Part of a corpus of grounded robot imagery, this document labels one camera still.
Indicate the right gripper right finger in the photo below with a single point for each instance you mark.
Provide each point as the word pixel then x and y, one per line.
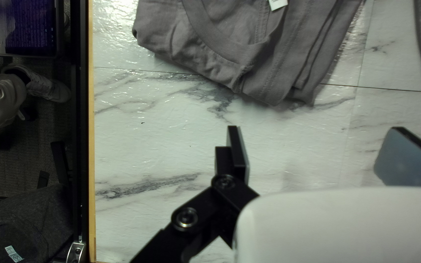
pixel 411 160

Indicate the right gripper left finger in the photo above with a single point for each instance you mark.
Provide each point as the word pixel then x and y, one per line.
pixel 232 160

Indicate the dark grey folded sweatshirt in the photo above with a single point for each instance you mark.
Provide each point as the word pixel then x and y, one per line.
pixel 31 222

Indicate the laptop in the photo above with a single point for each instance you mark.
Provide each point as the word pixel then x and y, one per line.
pixel 27 29

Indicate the black frame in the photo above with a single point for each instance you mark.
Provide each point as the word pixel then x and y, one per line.
pixel 80 128

